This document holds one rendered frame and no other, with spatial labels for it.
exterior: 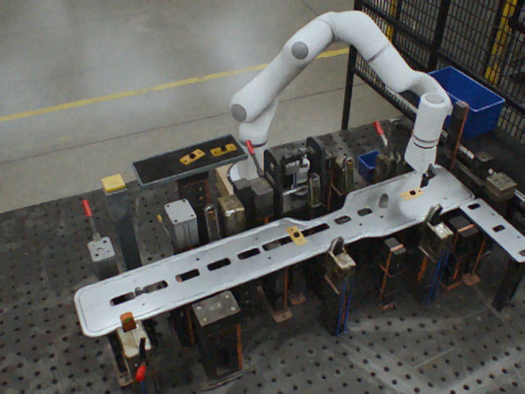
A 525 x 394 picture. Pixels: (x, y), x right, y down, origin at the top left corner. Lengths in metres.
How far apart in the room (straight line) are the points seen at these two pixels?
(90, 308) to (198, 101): 2.86
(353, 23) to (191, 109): 2.64
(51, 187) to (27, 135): 0.65
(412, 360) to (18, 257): 1.51
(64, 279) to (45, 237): 0.25
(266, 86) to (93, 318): 0.96
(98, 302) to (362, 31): 1.12
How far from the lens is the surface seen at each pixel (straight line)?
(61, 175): 3.86
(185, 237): 1.79
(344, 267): 1.70
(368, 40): 1.77
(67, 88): 4.77
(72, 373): 1.98
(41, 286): 2.24
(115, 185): 1.83
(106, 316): 1.69
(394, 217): 1.94
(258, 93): 2.03
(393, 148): 2.06
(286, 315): 1.99
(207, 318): 1.59
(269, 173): 1.91
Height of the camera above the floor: 2.32
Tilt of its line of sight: 42 degrees down
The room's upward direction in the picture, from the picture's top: straight up
